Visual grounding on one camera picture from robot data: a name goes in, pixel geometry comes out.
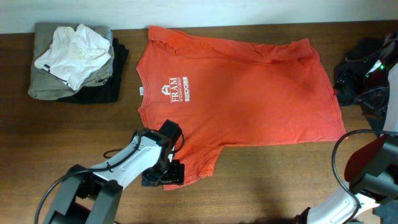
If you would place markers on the dark teal garment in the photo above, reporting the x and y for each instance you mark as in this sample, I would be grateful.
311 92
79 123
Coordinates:
350 72

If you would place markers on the black folded garment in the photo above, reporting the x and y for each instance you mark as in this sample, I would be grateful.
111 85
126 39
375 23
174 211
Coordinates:
109 92

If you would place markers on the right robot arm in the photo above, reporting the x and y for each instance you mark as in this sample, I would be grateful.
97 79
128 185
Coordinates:
370 178

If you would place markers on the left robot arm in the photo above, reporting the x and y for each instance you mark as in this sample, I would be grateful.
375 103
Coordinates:
92 195

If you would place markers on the red orange t-shirt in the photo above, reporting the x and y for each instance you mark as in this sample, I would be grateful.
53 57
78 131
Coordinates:
227 93

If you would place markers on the white folded shirt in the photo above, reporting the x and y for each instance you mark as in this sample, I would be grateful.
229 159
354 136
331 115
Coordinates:
74 54

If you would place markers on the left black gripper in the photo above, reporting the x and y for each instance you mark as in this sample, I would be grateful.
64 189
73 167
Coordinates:
177 176

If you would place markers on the olive grey folded garment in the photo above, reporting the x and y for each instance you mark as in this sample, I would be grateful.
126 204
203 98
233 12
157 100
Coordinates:
43 86

